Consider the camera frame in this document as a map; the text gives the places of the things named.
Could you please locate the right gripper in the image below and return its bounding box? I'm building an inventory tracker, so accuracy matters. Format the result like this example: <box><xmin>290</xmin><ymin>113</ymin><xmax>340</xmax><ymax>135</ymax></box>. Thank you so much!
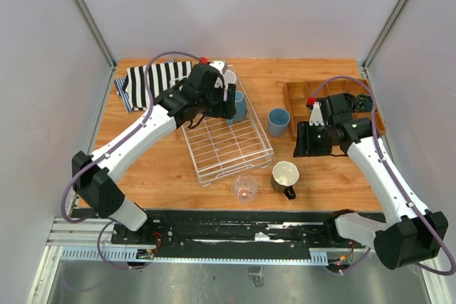
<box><xmin>294</xmin><ymin>121</ymin><xmax>333</xmax><ymax>158</ymax></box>

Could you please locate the blue floral mug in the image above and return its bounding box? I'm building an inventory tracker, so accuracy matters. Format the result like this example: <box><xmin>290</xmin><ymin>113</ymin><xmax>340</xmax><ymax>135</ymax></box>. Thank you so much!
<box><xmin>226</xmin><ymin>90</ymin><xmax>247</xmax><ymax>125</ymax></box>

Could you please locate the black white-lined mug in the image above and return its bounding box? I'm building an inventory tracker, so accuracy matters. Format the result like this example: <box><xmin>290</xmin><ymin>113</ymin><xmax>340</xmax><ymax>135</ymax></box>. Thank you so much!
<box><xmin>271</xmin><ymin>161</ymin><xmax>300</xmax><ymax>200</ymax></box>

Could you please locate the lilac grey mug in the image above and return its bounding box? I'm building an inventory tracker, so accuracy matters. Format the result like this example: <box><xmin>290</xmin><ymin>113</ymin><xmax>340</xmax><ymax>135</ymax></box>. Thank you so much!
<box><xmin>223</xmin><ymin>70</ymin><xmax>238</xmax><ymax>85</ymax></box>

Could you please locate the plain blue cup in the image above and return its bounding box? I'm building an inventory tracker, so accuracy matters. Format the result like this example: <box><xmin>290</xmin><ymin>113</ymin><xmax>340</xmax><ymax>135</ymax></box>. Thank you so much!
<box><xmin>268</xmin><ymin>108</ymin><xmax>291</xmax><ymax>137</ymax></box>

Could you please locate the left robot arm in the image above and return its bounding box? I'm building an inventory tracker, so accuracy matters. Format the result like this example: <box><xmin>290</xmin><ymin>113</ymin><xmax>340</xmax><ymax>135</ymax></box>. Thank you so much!
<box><xmin>71</xmin><ymin>61</ymin><xmax>236</xmax><ymax>244</ymax></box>

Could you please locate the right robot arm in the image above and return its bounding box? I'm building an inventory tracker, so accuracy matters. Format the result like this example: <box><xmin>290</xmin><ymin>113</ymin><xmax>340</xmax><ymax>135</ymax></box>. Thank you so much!
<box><xmin>294</xmin><ymin>93</ymin><xmax>448</xmax><ymax>270</ymax></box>

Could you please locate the wooden compartment tray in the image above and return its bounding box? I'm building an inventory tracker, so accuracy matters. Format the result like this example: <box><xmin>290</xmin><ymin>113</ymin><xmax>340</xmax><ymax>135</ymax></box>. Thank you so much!
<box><xmin>283</xmin><ymin>80</ymin><xmax>368</xmax><ymax>142</ymax></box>

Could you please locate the clear glass cup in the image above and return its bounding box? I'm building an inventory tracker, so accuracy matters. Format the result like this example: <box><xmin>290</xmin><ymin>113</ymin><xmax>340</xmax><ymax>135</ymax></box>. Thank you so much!
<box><xmin>232</xmin><ymin>174</ymin><xmax>259</xmax><ymax>203</ymax></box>

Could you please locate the black white striped cloth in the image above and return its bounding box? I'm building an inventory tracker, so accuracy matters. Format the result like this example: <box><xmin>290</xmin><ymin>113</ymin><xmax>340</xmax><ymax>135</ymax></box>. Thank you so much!
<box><xmin>125</xmin><ymin>61</ymin><xmax>194</xmax><ymax>112</ymax></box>

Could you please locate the dark coiled item right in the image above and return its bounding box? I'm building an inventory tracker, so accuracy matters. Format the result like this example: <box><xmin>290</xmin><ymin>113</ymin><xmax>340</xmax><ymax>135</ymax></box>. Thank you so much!
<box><xmin>356</xmin><ymin>93</ymin><xmax>373</xmax><ymax>112</ymax></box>

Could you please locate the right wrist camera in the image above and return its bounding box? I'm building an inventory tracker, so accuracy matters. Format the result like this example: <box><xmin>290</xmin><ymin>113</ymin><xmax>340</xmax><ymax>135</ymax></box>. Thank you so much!
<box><xmin>307</xmin><ymin>97</ymin><xmax>324</xmax><ymax>126</ymax></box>

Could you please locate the white wire dish rack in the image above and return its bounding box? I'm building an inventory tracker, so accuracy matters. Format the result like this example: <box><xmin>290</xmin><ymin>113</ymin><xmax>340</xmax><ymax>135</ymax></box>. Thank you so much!
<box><xmin>182</xmin><ymin>76</ymin><xmax>274</xmax><ymax>187</ymax></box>

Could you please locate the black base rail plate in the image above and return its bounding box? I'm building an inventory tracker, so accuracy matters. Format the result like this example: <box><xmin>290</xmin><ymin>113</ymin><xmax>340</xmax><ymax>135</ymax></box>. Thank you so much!
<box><xmin>110</xmin><ymin>209</ymin><xmax>364</xmax><ymax>261</ymax></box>

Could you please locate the grey slotted cable duct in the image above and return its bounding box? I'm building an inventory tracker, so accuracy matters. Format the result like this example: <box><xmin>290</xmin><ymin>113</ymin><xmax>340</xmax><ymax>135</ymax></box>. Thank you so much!
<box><xmin>59</xmin><ymin>248</ymin><xmax>328</xmax><ymax>266</ymax></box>

